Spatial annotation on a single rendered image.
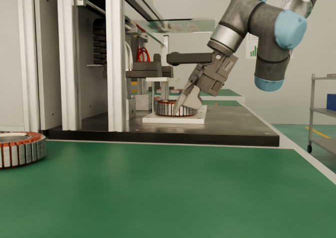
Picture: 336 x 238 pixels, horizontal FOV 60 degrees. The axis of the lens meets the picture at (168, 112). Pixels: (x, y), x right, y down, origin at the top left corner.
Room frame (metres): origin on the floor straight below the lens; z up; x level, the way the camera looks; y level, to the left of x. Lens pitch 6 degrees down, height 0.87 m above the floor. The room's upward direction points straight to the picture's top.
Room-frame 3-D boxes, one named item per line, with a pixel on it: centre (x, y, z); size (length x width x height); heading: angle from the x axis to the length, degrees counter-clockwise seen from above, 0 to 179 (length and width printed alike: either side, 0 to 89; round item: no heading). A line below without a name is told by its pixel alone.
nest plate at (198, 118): (0.77, -0.02, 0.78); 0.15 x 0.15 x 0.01; 81
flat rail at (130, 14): (0.90, 0.06, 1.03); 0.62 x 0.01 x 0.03; 171
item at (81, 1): (0.91, 0.13, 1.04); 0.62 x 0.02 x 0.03; 171
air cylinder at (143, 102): (1.03, 0.08, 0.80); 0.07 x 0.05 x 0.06; 171
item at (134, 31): (0.99, 0.12, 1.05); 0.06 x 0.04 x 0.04; 171
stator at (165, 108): (0.77, -0.02, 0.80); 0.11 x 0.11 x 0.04
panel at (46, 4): (0.93, 0.21, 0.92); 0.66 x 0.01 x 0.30; 171
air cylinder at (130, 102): (0.79, 0.12, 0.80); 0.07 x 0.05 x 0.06; 171
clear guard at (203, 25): (1.06, -0.06, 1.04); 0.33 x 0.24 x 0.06; 81
